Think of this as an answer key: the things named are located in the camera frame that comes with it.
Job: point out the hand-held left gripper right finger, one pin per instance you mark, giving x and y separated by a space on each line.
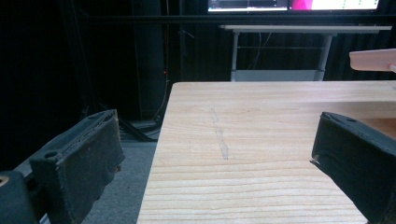
358 161

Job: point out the white desk with metal legs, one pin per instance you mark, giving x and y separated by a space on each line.
299 29

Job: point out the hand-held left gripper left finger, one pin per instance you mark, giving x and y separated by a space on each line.
77 161

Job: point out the black metal stand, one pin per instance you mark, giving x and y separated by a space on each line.
130 124

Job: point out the computer monitor with pink screen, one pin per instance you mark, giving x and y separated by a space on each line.
334 4

